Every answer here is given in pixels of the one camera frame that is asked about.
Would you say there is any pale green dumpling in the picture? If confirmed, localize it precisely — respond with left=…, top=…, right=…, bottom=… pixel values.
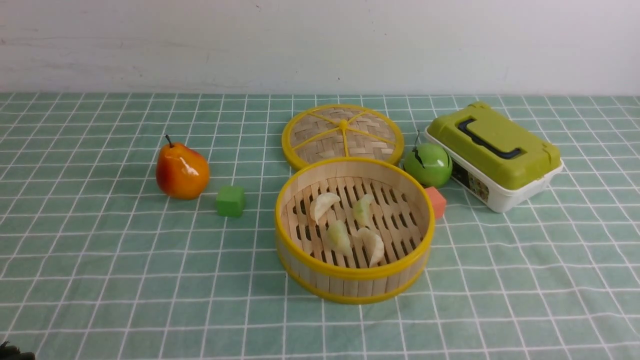
left=352, top=193, right=375, bottom=229

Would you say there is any pale yellow dumpling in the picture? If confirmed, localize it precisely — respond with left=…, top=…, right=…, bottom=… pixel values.
left=327, top=219, right=353, bottom=257

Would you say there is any small white dumpling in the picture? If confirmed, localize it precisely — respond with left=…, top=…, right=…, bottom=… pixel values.
left=356, top=227, right=386, bottom=268

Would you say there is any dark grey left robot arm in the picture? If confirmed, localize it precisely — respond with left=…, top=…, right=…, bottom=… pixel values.
left=0, top=341, right=36, bottom=360

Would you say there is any yellow woven steamer lid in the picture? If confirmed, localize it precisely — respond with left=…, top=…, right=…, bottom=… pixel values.
left=281, top=104, right=405, bottom=170

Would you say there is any bamboo steamer tray yellow rim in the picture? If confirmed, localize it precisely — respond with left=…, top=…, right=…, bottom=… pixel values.
left=275, top=157, right=435, bottom=305

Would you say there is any green cube block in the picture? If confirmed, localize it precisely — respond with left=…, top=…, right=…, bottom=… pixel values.
left=215, top=185, right=246, bottom=218

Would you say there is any green apple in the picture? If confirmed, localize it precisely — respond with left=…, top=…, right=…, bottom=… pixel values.
left=402, top=130, right=453, bottom=188

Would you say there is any orange cube block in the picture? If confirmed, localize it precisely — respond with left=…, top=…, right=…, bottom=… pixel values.
left=424, top=186, right=447, bottom=220

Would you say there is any orange red pear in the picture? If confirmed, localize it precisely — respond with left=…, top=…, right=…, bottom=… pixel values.
left=155, top=134, right=210, bottom=200

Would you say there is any green lidded white box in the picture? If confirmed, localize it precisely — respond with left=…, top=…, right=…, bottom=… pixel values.
left=425, top=101, right=564, bottom=214

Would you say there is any green checkered tablecloth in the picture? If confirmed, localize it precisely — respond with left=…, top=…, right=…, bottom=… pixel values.
left=0, top=92, right=640, bottom=360

